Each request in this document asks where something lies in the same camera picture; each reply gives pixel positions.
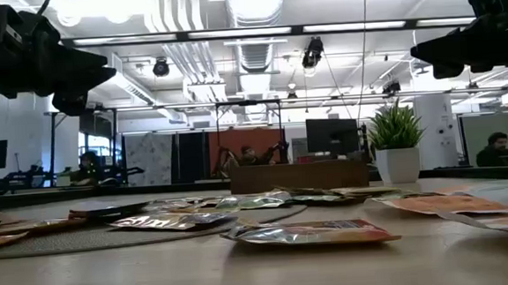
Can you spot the black ceiling fixture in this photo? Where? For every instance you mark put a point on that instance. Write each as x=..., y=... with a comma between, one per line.
x=391, y=87

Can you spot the round grey table mat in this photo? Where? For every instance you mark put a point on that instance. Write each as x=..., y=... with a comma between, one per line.
x=87, y=239

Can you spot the black ceiling spotlight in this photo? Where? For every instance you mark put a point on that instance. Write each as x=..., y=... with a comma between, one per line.
x=161, y=67

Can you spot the brown wooden organizer box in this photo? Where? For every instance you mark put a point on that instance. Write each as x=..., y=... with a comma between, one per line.
x=300, y=177

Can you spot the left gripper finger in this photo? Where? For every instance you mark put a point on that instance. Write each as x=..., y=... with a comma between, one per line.
x=86, y=79
x=83, y=58

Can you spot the pale partition panel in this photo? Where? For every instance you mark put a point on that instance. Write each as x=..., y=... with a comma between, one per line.
x=478, y=131

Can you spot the black hanging camera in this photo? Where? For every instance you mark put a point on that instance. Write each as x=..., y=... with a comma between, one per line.
x=312, y=52

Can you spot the white round pillar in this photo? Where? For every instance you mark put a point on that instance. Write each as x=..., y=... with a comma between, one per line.
x=435, y=131

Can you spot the orange partition panel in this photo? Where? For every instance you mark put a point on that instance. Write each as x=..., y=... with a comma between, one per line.
x=245, y=138

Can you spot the green plant white pot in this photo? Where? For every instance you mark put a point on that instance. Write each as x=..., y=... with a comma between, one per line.
x=396, y=160

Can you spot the black computer monitor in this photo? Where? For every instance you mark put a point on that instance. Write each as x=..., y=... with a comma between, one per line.
x=332, y=135

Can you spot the person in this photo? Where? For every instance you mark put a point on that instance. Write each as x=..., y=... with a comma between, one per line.
x=249, y=156
x=88, y=168
x=495, y=150

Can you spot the grey patterned partition panel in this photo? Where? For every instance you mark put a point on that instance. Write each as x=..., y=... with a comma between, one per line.
x=149, y=158

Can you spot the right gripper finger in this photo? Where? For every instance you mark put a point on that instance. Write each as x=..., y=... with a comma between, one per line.
x=451, y=39
x=456, y=61

